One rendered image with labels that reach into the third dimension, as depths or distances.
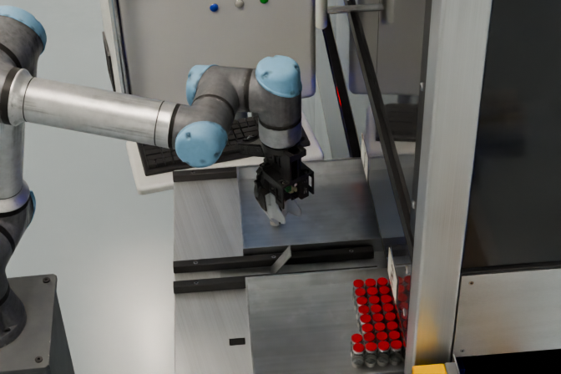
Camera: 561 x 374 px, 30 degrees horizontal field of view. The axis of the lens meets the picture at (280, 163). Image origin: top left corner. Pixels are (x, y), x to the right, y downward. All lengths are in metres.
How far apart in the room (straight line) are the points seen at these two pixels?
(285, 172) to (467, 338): 0.42
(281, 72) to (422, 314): 0.45
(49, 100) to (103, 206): 1.93
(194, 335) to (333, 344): 0.26
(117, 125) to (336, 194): 0.70
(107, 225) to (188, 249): 1.44
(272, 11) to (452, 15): 1.21
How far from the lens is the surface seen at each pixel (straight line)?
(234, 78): 1.77
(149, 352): 3.14
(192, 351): 1.95
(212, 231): 2.18
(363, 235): 2.16
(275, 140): 1.80
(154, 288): 3.32
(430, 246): 1.57
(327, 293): 2.04
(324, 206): 2.22
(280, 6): 2.50
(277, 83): 1.73
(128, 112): 1.70
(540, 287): 1.69
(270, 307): 2.01
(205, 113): 1.69
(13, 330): 2.15
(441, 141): 1.44
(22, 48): 1.85
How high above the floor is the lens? 2.34
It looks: 39 degrees down
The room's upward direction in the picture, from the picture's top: 2 degrees counter-clockwise
